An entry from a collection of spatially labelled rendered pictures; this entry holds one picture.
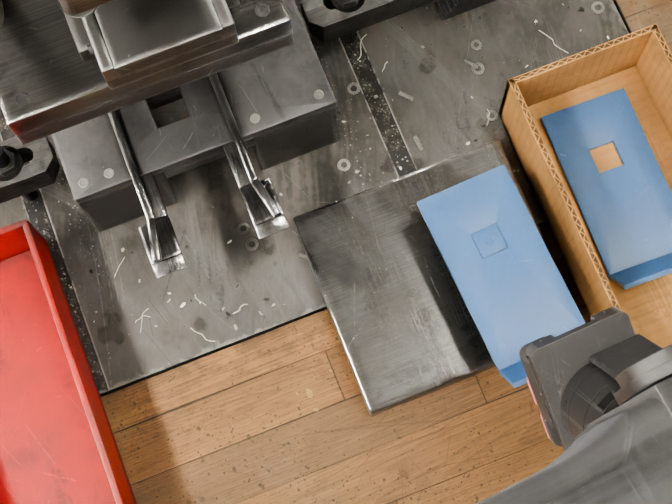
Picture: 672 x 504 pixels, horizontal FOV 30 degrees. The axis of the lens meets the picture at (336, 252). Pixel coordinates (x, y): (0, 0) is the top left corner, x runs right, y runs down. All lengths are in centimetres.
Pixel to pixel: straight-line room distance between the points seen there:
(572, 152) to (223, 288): 29
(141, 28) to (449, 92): 35
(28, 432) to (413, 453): 29
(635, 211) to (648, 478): 43
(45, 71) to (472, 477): 42
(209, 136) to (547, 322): 27
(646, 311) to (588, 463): 41
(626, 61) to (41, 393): 51
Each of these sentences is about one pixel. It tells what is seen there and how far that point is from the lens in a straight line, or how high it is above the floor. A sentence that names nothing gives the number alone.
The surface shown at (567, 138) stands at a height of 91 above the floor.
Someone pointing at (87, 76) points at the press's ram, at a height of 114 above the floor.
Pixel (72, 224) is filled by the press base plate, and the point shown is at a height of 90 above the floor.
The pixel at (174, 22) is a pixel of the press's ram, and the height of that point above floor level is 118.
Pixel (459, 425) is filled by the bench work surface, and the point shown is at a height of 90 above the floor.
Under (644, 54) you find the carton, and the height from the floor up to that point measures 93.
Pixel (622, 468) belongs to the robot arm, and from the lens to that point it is 58.
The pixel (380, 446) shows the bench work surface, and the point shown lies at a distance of 94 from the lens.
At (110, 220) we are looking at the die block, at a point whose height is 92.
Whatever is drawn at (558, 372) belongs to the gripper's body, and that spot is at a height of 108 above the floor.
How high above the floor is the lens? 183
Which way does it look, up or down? 75 degrees down
